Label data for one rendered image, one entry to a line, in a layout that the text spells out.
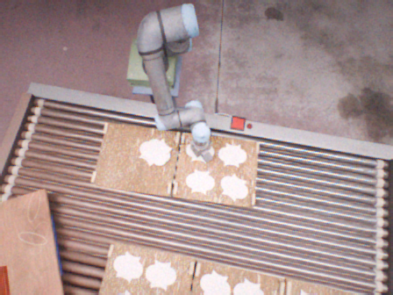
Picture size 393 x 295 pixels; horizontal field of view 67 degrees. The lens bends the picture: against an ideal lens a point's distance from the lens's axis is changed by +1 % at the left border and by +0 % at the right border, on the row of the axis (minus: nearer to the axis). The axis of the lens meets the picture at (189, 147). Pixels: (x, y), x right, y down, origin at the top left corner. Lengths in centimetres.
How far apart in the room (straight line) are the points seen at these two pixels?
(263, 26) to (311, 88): 77
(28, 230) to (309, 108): 232
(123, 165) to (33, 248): 54
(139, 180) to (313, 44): 226
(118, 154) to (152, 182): 24
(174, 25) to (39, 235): 108
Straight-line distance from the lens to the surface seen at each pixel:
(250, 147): 160
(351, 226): 170
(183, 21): 115
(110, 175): 159
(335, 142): 177
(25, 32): 351
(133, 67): 178
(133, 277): 153
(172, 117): 130
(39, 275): 156
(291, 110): 281
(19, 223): 161
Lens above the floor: 244
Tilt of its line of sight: 73 degrees down
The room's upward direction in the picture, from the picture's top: 3 degrees counter-clockwise
